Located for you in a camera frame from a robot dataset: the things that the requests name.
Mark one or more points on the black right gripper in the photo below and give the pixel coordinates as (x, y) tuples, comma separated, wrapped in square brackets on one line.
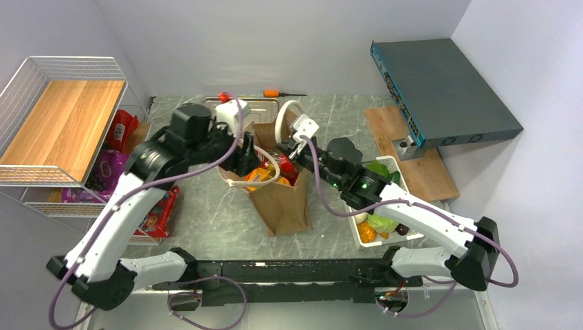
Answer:
[(298, 153)]

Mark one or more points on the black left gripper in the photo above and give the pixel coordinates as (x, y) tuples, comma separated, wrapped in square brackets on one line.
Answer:
[(240, 161)]

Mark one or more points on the red candy bag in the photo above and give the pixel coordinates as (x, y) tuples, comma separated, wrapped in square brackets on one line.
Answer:
[(286, 166)]

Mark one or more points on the orange snack bag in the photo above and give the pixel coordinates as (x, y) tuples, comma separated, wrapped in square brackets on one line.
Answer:
[(261, 175)]

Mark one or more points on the white perforated plastic basket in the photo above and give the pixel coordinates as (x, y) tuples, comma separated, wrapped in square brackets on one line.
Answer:
[(394, 238)]

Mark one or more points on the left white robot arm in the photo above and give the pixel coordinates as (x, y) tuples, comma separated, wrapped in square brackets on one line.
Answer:
[(95, 268)]

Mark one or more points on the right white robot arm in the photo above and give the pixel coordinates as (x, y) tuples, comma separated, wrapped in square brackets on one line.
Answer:
[(467, 249)]

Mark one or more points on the small red snack bag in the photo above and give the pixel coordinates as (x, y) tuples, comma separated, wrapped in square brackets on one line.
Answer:
[(122, 126)]

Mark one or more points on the purple snack bag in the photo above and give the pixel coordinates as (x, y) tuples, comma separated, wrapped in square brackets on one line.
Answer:
[(102, 180)]

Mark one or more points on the green leafy vegetable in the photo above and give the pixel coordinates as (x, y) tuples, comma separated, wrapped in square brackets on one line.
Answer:
[(379, 168)]

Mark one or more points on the white eggplant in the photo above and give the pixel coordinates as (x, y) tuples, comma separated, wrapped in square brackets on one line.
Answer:
[(361, 217)]

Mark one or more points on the silver metal tray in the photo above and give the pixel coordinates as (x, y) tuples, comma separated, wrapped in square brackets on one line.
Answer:
[(262, 110)]

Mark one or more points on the dark green cucumber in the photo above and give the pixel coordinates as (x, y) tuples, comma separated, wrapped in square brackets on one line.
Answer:
[(395, 177)]

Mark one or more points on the green cabbage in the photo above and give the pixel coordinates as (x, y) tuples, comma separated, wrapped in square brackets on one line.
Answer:
[(382, 224)]

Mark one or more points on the orange ginger root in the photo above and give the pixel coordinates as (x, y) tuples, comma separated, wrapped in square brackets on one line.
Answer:
[(367, 234)]

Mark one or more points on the purple eggplant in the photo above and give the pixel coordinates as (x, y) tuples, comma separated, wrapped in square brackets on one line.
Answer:
[(402, 230)]

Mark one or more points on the wooden board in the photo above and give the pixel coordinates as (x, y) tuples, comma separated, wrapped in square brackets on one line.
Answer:
[(422, 169)]

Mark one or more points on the colourful snack pack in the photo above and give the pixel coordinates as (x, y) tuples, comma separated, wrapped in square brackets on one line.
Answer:
[(156, 222)]

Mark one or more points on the orange handle screwdriver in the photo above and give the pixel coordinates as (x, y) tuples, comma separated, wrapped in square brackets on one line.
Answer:
[(279, 94)]

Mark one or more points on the blue grey network switch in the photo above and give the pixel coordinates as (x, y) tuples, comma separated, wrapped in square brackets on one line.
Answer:
[(442, 98)]

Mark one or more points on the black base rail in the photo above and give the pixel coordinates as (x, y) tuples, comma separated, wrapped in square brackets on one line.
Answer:
[(289, 281)]

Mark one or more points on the white wire shelf rack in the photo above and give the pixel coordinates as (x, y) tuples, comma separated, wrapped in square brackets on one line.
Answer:
[(55, 114)]

